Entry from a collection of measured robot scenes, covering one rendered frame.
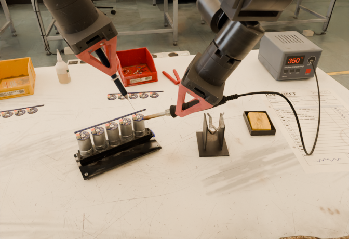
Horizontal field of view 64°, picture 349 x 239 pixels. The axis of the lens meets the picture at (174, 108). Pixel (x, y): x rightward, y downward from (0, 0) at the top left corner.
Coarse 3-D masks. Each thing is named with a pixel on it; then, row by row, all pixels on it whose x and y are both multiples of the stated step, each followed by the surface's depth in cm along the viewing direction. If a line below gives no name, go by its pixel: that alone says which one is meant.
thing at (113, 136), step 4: (108, 132) 54; (112, 132) 54; (116, 132) 54; (108, 136) 54; (112, 136) 54; (116, 136) 54; (108, 140) 55; (112, 140) 55; (116, 140) 55; (112, 144) 55; (116, 144) 55
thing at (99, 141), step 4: (104, 132) 53; (92, 136) 53; (96, 136) 52; (100, 136) 52; (104, 136) 53; (96, 140) 53; (100, 140) 53; (104, 140) 54; (96, 144) 53; (100, 144) 53; (104, 144) 54; (96, 148) 54; (100, 148) 54; (104, 148) 54
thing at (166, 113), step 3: (165, 111) 53; (168, 111) 52; (153, 114) 54; (156, 114) 54; (159, 114) 53; (162, 114) 53; (165, 114) 53; (168, 114) 52; (144, 117) 55; (147, 117) 55; (150, 117) 54; (153, 117) 54; (144, 120) 55
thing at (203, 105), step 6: (192, 60) 48; (186, 72) 46; (180, 84) 45; (180, 90) 46; (186, 90) 45; (192, 90) 45; (198, 90) 45; (180, 96) 47; (198, 96) 45; (204, 96) 45; (180, 102) 49; (204, 102) 46; (180, 108) 50; (192, 108) 49; (198, 108) 48; (204, 108) 47; (180, 114) 51; (186, 114) 50
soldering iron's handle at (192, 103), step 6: (228, 96) 48; (234, 96) 47; (186, 102) 51; (192, 102) 50; (198, 102) 49; (222, 102) 48; (174, 108) 52; (186, 108) 50; (210, 108) 49; (174, 114) 52
